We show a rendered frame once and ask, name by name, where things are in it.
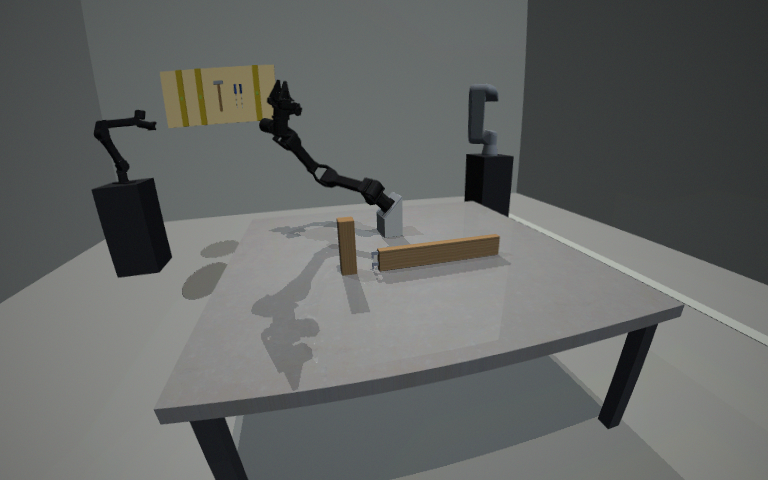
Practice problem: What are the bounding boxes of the dark brown wooden post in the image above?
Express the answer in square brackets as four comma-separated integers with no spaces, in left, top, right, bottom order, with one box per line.
[336,217,357,276]

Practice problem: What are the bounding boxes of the tan wooden board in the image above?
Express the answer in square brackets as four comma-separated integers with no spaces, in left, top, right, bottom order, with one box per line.
[372,234,500,271]

